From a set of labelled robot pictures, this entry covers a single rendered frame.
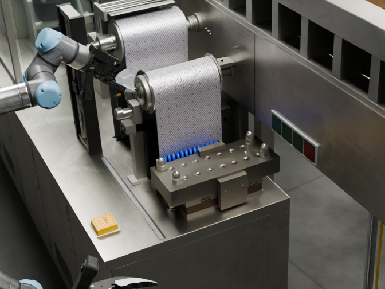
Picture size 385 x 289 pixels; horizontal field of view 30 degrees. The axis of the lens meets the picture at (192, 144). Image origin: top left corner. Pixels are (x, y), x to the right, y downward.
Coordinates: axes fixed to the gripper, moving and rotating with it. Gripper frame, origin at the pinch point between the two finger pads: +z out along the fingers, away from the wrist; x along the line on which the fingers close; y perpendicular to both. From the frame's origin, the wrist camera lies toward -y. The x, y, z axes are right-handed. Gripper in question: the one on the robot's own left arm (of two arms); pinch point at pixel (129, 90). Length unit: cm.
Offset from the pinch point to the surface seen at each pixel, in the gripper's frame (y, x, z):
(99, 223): -39.4, -18.4, 5.6
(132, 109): -5.1, 0.1, 4.8
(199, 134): -1.0, -8.1, 27.3
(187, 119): 1.6, -8.1, 19.6
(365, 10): 56, -64, 5
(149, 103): 0.5, -7.4, 4.1
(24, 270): -119, 83, 55
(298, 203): -24, 63, 166
